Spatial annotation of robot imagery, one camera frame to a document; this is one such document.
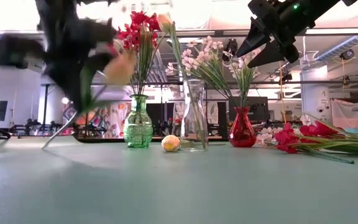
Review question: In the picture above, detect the red artificial flower bunch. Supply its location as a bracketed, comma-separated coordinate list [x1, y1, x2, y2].
[273, 120, 358, 165]
[115, 11, 155, 96]
[132, 11, 164, 96]

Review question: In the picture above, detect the red glass vase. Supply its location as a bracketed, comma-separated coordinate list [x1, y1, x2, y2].
[228, 106, 257, 148]

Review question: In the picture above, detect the silver ventilation duct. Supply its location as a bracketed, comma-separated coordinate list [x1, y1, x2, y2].
[314, 34, 358, 63]

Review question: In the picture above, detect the white draped cloth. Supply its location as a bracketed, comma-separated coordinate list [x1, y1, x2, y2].
[331, 98, 358, 130]

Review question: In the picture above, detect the green table mat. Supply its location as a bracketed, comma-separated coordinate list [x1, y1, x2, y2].
[0, 127, 358, 224]

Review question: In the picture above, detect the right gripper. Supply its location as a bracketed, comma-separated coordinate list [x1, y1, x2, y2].
[235, 0, 316, 69]

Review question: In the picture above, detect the clear glass vase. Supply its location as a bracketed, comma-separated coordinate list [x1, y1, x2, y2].
[180, 79, 209, 152]

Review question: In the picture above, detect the black background screen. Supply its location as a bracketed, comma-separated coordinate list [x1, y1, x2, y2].
[228, 96, 270, 124]

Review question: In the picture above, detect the peach artificial tulip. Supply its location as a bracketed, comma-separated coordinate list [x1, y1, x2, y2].
[161, 134, 198, 152]
[156, 14, 208, 150]
[41, 52, 136, 149]

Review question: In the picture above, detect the colourful patterned quilt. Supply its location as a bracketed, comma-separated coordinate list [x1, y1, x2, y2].
[62, 101, 132, 139]

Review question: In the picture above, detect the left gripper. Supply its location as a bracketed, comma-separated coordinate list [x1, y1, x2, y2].
[0, 17, 117, 112]

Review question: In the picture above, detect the white round column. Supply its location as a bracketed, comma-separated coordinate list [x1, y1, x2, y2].
[300, 65, 334, 131]

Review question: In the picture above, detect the green glass vase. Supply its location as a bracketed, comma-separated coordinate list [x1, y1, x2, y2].
[122, 94, 154, 149]

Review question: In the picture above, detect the black scaffold frame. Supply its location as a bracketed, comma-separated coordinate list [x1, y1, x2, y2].
[40, 80, 358, 138]

